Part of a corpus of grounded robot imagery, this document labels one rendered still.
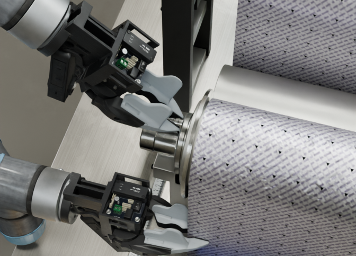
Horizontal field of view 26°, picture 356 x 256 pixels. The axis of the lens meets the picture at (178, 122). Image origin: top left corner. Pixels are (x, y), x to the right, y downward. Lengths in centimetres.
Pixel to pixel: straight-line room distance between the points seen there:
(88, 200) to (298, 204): 30
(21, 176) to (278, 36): 41
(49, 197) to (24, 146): 142
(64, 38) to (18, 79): 178
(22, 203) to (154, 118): 26
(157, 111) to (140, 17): 67
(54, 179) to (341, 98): 42
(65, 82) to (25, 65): 174
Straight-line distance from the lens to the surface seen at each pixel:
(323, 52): 109
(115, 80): 92
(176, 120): 101
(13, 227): 122
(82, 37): 90
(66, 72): 96
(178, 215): 112
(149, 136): 109
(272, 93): 109
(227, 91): 108
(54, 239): 135
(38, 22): 89
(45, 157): 249
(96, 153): 142
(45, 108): 260
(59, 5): 90
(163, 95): 100
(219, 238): 110
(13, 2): 89
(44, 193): 111
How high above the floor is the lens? 211
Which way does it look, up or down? 57 degrees down
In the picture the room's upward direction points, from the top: straight up
